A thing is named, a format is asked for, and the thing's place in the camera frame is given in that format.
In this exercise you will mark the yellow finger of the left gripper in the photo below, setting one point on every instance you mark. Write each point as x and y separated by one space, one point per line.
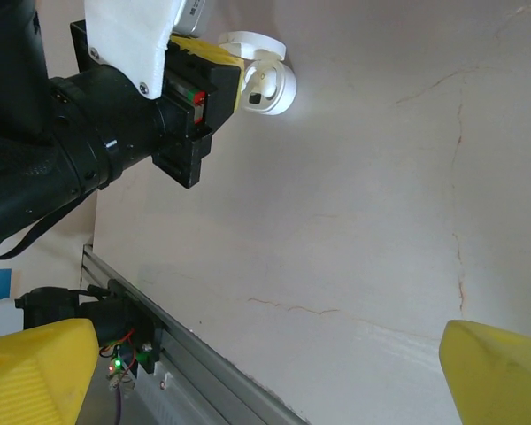
203 49
223 93

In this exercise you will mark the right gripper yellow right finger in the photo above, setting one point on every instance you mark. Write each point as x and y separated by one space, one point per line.
500 380

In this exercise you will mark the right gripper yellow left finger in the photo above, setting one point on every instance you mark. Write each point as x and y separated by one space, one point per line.
26 380

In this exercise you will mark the white earbud charging case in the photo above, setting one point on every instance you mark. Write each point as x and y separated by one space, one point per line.
279 95

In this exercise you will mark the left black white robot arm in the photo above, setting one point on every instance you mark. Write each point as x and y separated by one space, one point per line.
48 305

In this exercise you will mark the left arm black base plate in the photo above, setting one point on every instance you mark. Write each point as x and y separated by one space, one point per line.
115 305

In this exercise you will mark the long aluminium mounting rail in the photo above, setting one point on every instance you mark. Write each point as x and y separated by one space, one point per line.
212 372

